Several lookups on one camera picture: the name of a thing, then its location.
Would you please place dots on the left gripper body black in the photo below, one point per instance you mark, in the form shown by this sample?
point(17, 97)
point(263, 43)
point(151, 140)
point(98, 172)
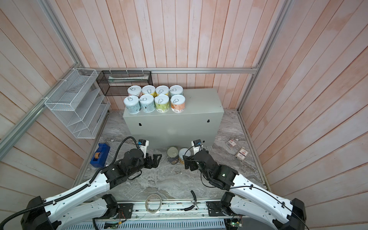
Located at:
point(144, 163)

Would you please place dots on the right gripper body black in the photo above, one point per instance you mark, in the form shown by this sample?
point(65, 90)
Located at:
point(194, 165)

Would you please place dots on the open-top dark metal can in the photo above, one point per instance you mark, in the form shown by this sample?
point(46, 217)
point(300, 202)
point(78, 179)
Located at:
point(172, 155)

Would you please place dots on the blue can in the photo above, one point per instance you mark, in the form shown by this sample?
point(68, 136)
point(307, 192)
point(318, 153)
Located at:
point(147, 103)

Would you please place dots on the teal labelled can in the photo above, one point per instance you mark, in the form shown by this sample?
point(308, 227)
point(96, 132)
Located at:
point(132, 104)

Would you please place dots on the green can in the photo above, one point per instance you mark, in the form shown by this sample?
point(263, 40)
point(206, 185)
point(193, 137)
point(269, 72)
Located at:
point(162, 103)

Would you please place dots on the pink labelled can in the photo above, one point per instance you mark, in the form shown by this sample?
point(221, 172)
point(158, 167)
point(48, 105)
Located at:
point(135, 90)

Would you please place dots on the yellow labelled can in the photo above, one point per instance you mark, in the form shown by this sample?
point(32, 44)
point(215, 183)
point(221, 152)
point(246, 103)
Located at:
point(149, 90)

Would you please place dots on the yellow can back row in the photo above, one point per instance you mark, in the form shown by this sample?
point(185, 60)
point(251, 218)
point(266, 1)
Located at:
point(183, 152)

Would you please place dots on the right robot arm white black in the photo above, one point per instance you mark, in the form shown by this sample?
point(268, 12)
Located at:
point(244, 198)

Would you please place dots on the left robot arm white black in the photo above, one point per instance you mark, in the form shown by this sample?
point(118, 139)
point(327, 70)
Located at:
point(90, 199)

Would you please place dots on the clear paper clip box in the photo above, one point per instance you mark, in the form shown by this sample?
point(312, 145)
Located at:
point(231, 144)

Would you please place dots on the blue tape dispenser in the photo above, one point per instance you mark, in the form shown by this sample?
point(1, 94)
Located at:
point(99, 158)

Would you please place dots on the small card box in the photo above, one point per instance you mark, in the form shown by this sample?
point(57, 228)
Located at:
point(242, 154)

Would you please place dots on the grey metal cabinet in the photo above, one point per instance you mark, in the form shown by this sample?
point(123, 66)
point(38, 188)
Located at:
point(199, 121)

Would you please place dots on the black pliers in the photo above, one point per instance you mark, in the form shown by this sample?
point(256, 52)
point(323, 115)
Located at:
point(194, 204)

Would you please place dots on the black mesh basket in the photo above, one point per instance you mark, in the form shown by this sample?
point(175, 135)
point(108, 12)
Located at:
point(116, 83)

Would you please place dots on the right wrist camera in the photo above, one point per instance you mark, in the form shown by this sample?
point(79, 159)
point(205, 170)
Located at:
point(197, 146)

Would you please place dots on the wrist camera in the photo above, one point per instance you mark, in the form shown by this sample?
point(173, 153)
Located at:
point(197, 146)
point(143, 145)

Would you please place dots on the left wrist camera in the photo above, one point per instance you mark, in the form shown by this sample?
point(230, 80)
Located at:
point(143, 145)

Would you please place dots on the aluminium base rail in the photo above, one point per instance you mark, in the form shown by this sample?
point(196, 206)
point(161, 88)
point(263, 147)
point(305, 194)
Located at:
point(168, 215)

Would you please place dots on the white wire mesh shelf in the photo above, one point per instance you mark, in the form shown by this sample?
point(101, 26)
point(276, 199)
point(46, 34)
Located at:
point(81, 108)

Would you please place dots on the horizontal aluminium wall rail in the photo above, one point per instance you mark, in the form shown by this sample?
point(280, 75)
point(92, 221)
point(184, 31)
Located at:
point(189, 70)

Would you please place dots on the left aluminium wall rail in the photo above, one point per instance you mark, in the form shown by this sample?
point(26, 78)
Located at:
point(17, 131)

